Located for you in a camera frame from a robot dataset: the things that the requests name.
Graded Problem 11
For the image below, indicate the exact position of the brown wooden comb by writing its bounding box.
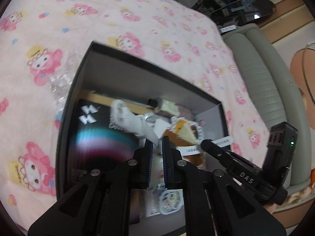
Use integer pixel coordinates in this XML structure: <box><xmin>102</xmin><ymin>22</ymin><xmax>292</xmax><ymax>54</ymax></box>
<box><xmin>163</xmin><ymin>129</ymin><xmax>206</xmax><ymax>169</ymax></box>

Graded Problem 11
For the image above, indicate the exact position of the cartoon girl sticker card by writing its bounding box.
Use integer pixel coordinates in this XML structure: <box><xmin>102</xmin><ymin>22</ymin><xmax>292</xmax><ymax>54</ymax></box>
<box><xmin>170</xmin><ymin>117</ymin><xmax>204</xmax><ymax>145</ymax></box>

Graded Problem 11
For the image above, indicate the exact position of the white strap smartwatch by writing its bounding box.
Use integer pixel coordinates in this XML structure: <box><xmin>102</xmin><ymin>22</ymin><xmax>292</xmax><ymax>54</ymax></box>
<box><xmin>109</xmin><ymin>99</ymin><xmax>233</xmax><ymax>157</ymax></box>

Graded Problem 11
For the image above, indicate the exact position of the black cardboard storage box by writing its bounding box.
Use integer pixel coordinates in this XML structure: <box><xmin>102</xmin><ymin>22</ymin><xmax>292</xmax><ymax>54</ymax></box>
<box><xmin>56</xmin><ymin>42</ymin><xmax>228</xmax><ymax>235</ymax></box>

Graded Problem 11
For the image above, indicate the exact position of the green label paper packet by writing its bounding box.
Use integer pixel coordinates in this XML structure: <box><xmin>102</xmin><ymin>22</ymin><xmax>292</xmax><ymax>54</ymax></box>
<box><xmin>157</xmin><ymin>98</ymin><xmax>181</xmax><ymax>116</ymax></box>

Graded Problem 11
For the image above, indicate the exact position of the right hand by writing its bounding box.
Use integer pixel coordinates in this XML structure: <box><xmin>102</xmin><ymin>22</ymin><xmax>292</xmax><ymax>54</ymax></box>
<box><xmin>264</xmin><ymin>202</ymin><xmax>278</xmax><ymax>214</ymax></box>

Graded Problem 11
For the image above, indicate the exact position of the grey padded headboard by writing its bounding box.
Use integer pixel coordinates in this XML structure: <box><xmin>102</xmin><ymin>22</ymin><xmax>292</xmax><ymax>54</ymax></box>
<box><xmin>222</xmin><ymin>24</ymin><xmax>312</xmax><ymax>195</ymax></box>

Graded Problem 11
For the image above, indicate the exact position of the clear bubble wrap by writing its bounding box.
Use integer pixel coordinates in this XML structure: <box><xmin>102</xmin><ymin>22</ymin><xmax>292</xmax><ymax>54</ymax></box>
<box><xmin>49</xmin><ymin>51</ymin><xmax>83</xmax><ymax>119</ymax></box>

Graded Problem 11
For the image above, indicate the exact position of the pink cartoon print blanket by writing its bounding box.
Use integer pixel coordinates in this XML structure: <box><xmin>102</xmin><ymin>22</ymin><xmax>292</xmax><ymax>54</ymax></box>
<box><xmin>1</xmin><ymin>0</ymin><xmax>268</xmax><ymax>229</ymax></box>

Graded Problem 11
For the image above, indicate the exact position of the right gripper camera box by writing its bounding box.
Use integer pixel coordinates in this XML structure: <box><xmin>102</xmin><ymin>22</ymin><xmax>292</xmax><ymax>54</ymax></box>
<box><xmin>262</xmin><ymin>122</ymin><xmax>298</xmax><ymax>189</ymax></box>

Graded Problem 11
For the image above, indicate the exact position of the black colourful ring booklet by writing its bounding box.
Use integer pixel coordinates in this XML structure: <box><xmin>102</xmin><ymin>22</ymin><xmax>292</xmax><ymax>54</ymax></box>
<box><xmin>67</xmin><ymin>99</ymin><xmax>139</xmax><ymax>170</ymax></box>

